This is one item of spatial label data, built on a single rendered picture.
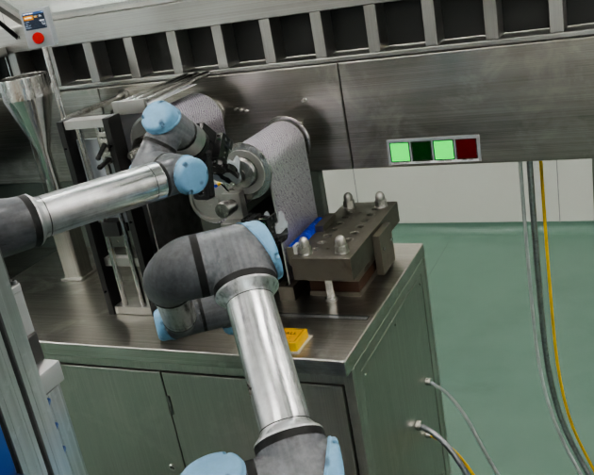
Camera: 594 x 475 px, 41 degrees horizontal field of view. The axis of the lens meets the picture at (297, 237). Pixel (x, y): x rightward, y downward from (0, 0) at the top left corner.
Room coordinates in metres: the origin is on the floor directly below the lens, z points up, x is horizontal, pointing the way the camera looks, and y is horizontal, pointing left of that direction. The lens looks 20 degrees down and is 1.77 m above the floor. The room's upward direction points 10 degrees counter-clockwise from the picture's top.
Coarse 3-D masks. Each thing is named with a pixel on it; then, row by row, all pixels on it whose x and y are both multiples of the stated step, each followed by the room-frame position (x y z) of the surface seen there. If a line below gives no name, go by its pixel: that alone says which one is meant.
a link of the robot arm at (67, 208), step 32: (160, 160) 1.54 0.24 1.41; (192, 160) 1.52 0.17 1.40; (64, 192) 1.41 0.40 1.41; (96, 192) 1.42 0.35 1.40; (128, 192) 1.45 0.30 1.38; (160, 192) 1.50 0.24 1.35; (192, 192) 1.51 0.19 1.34; (0, 224) 1.31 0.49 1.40; (32, 224) 1.33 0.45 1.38; (64, 224) 1.38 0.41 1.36
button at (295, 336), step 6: (288, 330) 1.67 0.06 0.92; (294, 330) 1.67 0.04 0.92; (300, 330) 1.66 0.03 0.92; (306, 330) 1.66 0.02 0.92; (288, 336) 1.64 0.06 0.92; (294, 336) 1.64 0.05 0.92; (300, 336) 1.63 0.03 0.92; (306, 336) 1.66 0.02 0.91; (288, 342) 1.62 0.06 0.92; (294, 342) 1.61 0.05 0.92; (300, 342) 1.63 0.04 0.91; (294, 348) 1.61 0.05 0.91
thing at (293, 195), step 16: (304, 160) 2.10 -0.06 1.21; (288, 176) 2.00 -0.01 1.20; (304, 176) 2.08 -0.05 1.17; (272, 192) 1.91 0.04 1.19; (288, 192) 1.98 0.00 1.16; (304, 192) 2.07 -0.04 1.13; (288, 208) 1.97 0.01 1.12; (304, 208) 2.05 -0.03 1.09; (288, 224) 1.95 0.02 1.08; (304, 224) 2.04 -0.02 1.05; (288, 240) 1.94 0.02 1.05
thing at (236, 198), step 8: (224, 192) 1.93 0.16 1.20; (232, 192) 1.92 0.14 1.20; (240, 192) 1.92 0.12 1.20; (224, 200) 1.93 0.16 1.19; (232, 200) 1.91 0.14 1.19; (240, 200) 1.91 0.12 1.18; (240, 208) 1.91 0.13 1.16; (232, 216) 1.92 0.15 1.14; (240, 216) 1.91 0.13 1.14; (248, 216) 1.93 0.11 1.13; (224, 224) 1.89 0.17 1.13; (232, 224) 1.88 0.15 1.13
